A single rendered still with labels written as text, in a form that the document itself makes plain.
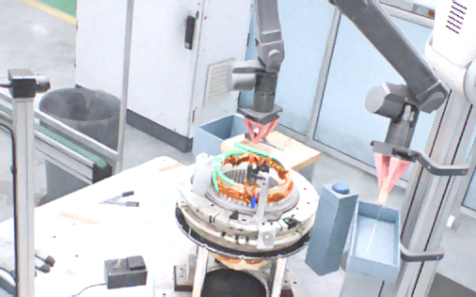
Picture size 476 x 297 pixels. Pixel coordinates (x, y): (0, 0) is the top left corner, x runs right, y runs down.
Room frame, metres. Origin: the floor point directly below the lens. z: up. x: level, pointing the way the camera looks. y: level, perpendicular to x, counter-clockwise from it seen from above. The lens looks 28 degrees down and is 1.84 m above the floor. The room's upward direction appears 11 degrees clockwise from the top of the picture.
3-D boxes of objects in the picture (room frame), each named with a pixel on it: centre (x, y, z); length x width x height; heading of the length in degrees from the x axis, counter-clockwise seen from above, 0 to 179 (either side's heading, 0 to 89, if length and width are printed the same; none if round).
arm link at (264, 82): (1.57, 0.07, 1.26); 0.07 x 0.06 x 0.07; 114
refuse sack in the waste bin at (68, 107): (2.71, 0.93, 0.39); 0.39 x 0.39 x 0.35
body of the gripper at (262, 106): (1.57, 0.07, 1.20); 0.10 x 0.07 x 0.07; 150
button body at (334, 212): (1.50, -0.18, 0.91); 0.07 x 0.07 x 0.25; 41
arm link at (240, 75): (1.55, 0.10, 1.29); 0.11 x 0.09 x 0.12; 114
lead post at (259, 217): (1.17, 0.01, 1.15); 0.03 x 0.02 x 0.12; 55
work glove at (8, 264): (1.29, 0.61, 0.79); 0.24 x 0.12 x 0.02; 61
